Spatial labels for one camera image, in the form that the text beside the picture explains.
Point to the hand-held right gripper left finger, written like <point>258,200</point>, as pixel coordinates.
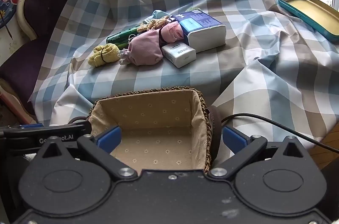
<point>109,140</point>

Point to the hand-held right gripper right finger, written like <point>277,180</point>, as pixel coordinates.
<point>234,139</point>

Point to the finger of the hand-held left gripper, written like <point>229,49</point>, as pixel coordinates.
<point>84,130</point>

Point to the woven basket with fabric liner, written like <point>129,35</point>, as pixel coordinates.
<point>159,112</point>

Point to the yellow socks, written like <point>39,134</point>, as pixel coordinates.
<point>106,53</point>

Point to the small white tissue pack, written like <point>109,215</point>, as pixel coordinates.
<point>180,54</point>

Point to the pink cloth black band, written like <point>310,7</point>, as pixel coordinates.
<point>172,30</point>

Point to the checked blue beige cloth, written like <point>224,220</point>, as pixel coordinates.
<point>185,75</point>

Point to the green drink can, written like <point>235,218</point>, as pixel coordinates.
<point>119,37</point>

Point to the black dart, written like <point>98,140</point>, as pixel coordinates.
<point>6,26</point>

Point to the large blue tissue pack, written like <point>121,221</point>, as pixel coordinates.
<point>201,28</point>

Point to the brown knit cloth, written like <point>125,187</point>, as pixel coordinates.
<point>155,24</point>

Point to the purple cream-framed armchair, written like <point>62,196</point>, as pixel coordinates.
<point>45,1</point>

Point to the green fuzzy item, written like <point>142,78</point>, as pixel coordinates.
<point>196,10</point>

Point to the light blue cloth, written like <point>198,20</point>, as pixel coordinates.
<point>158,13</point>

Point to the teal metal tin tray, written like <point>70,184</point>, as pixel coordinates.
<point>309,8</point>

